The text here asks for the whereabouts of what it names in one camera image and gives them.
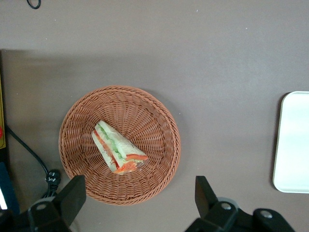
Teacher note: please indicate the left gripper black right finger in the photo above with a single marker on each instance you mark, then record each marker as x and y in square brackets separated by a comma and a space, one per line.
[207, 200]

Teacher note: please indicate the beige rectangular plastic tray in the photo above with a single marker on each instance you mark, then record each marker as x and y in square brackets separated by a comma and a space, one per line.
[294, 142]

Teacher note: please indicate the triangular sandwich with vegetables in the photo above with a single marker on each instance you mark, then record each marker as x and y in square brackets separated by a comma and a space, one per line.
[116, 147]

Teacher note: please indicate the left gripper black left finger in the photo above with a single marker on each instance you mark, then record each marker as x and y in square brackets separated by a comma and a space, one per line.
[68, 198]

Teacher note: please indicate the red emergency stop button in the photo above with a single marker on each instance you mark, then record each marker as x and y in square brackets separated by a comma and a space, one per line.
[0, 134]

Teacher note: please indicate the round brown wicker basket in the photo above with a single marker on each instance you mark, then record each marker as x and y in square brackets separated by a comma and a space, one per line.
[149, 125]

